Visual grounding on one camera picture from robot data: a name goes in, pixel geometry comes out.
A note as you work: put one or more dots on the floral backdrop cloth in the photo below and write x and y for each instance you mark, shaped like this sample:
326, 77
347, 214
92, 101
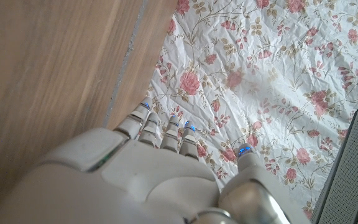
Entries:
259, 62

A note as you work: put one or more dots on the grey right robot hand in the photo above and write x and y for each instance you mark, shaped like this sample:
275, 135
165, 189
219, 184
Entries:
120, 186

